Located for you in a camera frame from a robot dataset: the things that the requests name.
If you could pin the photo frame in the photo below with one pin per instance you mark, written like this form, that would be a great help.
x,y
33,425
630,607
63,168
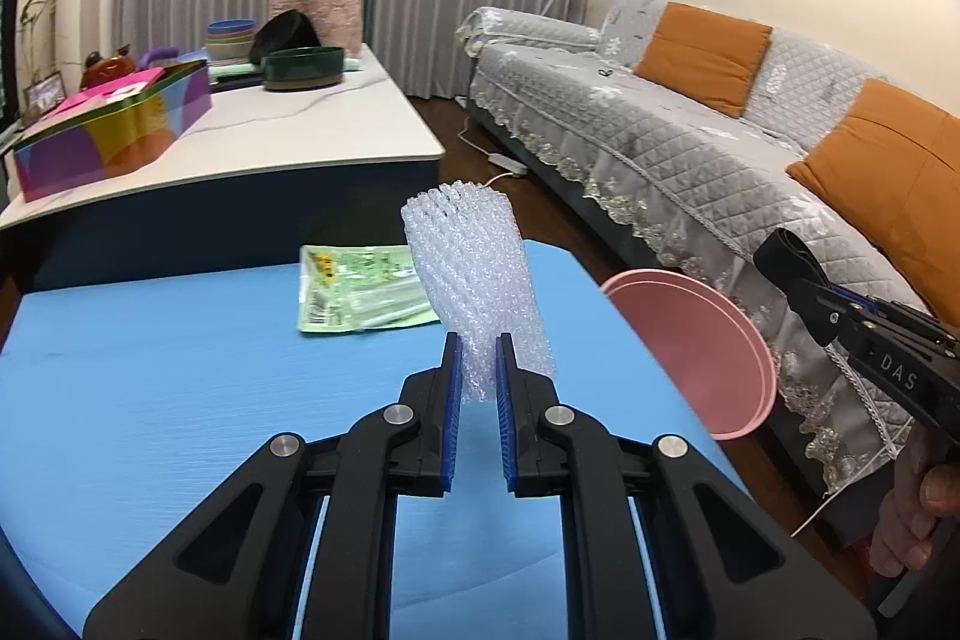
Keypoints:
x,y
43,96

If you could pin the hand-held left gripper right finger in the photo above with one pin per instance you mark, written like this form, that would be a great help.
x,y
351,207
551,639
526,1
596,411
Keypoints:
x,y
504,415

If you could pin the purple plastic container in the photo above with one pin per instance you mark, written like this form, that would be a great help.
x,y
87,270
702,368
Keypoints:
x,y
154,57

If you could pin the dark green basin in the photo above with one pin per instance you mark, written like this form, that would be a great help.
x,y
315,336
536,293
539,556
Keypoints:
x,y
304,70

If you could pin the bamboo plant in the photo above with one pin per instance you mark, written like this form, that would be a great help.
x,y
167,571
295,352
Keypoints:
x,y
34,33

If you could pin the black television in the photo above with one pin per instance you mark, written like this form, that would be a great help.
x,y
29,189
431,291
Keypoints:
x,y
7,55

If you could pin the person's right hand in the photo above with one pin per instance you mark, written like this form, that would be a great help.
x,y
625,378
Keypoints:
x,y
900,520

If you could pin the orange cushion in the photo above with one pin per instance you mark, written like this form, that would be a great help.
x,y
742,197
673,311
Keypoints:
x,y
892,183
705,59

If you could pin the grey quilted sofa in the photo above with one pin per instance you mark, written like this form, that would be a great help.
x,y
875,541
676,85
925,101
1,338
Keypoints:
x,y
675,160

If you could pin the pink plastic bucket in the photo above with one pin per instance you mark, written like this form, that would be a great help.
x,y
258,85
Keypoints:
x,y
705,355

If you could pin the black bowl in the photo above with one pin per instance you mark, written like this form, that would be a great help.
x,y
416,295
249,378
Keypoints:
x,y
289,33

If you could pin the mint green tray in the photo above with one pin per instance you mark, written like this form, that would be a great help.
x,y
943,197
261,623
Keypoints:
x,y
232,72

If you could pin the blue folding table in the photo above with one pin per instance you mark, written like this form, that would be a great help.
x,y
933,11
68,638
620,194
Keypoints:
x,y
187,385

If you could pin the white coffee table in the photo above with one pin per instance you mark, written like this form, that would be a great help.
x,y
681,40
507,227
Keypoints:
x,y
300,123

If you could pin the red teapot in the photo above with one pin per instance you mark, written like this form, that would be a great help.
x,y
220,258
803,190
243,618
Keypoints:
x,y
105,70

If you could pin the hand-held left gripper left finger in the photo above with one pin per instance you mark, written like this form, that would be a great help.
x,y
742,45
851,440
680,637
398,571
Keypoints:
x,y
450,415

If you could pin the stack of coloured bowls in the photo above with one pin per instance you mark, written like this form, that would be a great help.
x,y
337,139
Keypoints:
x,y
229,40

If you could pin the pink lace basket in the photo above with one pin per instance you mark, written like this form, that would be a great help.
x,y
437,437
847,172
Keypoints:
x,y
337,18

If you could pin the green printed packet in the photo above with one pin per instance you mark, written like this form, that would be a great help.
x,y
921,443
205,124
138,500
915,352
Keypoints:
x,y
352,295

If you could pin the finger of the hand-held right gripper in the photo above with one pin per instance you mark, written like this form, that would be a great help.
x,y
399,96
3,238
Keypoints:
x,y
821,317
892,314

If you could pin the multicoloured box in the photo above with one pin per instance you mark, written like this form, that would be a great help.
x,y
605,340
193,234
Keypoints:
x,y
112,138

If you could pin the white power strip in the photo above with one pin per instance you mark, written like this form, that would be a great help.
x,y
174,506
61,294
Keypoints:
x,y
508,164

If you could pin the clear bubble wrap piece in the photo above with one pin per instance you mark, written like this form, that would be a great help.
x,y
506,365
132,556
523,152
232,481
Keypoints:
x,y
472,265

